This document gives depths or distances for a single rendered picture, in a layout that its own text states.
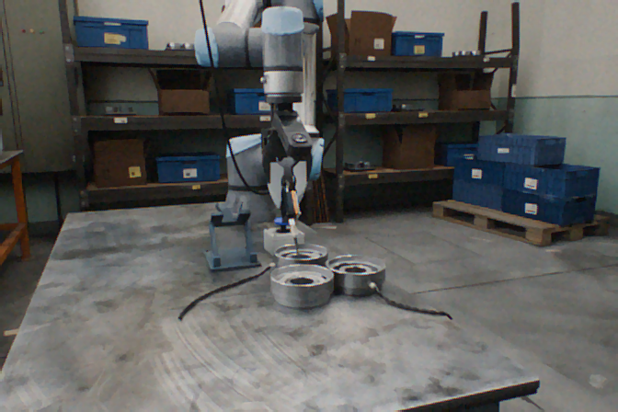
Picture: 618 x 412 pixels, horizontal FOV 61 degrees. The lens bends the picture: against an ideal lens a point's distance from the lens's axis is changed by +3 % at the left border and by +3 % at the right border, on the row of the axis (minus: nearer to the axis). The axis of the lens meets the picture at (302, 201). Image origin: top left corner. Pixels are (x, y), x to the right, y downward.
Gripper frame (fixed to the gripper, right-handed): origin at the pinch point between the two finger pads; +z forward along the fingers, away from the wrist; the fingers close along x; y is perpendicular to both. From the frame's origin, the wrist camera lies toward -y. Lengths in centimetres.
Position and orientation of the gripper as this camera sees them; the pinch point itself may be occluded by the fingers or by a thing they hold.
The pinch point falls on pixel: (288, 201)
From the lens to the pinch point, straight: 99.1
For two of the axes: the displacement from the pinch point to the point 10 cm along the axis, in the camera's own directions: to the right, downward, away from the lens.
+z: 0.1, 9.8, 2.0
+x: -9.6, 0.7, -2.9
